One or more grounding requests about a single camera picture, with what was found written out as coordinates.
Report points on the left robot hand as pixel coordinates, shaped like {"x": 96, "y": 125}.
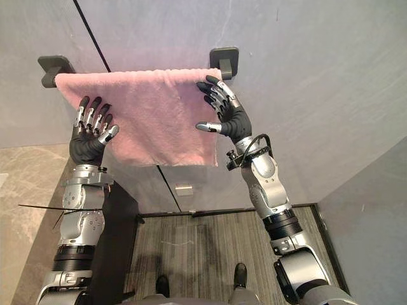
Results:
{"x": 86, "y": 147}

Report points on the robot dark foot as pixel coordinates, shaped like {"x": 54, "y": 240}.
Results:
{"x": 162, "y": 283}
{"x": 240, "y": 275}

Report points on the silver wall socket plate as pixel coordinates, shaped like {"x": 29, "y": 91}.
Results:
{"x": 183, "y": 189}

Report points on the pink towel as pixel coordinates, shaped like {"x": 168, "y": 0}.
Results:
{"x": 143, "y": 117}

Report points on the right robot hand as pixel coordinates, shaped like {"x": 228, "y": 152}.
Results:
{"x": 237, "y": 120}

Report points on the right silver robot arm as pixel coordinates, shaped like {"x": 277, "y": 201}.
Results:
{"x": 280, "y": 222}

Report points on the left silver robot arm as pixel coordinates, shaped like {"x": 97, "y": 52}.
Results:
{"x": 74, "y": 228}

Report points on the dark grey towel rail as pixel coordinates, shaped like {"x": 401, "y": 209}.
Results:
{"x": 224, "y": 62}

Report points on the robot right dark foot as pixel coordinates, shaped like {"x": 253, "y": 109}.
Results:
{"x": 240, "y": 275}

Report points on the robot left dark foot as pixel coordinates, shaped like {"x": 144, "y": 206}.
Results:
{"x": 162, "y": 283}

